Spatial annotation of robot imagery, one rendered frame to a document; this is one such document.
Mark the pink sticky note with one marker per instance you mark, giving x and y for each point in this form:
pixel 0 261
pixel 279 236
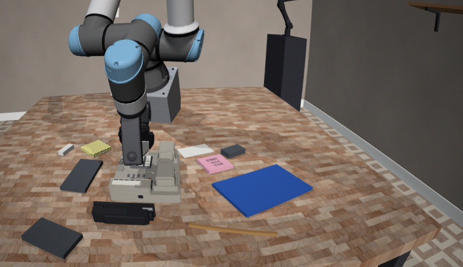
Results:
pixel 215 163

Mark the white paper sheet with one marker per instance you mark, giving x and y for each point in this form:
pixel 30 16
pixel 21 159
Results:
pixel 194 150

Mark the yellow-brown thin rod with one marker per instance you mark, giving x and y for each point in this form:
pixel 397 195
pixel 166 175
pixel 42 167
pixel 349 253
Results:
pixel 233 230

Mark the beige desk phone base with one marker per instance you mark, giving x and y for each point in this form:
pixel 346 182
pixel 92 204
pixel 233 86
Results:
pixel 143 188

